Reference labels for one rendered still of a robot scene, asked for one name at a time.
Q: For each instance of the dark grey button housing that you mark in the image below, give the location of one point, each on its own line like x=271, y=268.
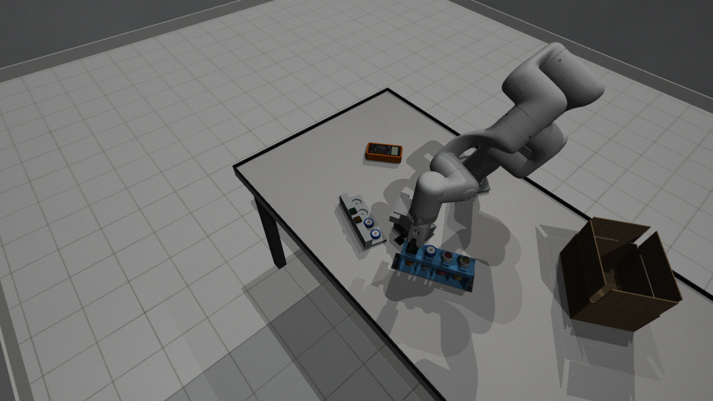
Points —
x=403, y=227

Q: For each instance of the orange digital multimeter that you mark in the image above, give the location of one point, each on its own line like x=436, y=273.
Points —
x=384, y=152

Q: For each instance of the black table edge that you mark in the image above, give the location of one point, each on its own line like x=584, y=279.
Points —
x=705, y=293

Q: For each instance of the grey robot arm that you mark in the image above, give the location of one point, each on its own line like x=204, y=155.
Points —
x=543, y=87

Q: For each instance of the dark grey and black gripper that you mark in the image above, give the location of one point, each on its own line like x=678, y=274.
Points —
x=416, y=236

